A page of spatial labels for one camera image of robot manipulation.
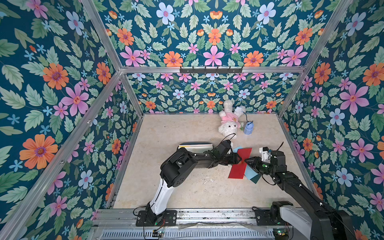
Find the white plush bunny pink shirt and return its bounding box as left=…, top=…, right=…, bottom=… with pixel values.
left=218, top=100, right=246, bottom=140

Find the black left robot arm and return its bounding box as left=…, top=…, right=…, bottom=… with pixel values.
left=142, top=140, right=241, bottom=225

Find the small green circuit board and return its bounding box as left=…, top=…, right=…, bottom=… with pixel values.
left=152, top=230, right=165, bottom=239

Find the white vent grille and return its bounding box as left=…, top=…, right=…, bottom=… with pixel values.
left=99, top=229, right=275, bottom=240

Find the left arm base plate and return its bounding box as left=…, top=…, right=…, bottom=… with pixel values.
left=136, top=209, right=178, bottom=227

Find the light blue envelope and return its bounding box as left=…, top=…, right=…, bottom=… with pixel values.
left=234, top=147, right=258, bottom=180

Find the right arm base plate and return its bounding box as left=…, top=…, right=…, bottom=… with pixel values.
left=252, top=207, right=282, bottom=226

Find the white envelope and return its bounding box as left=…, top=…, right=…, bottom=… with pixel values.
left=178, top=144, right=214, bottom=152

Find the teal storage box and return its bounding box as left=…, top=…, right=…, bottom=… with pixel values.
left=178, top=142, right=214, bottom=153

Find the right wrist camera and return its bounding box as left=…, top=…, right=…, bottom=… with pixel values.
left=259, top=147, right=271, bottom=163

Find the blue faceted toy figure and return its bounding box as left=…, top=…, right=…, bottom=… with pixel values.
left=243, top=121, right=254, bottom=135

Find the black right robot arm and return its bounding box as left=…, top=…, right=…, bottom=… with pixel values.
left=245, top=151, right=356, bottom=240

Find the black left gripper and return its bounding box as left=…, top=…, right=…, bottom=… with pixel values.
left=217, top=153, right=243, bottom=166

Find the red envelope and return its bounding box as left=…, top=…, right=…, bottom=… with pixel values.
left=228, top=148, right=252, bottom=179

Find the dark green envelope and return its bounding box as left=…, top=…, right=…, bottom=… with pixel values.
left=249, top=174, right=262, bottom=184

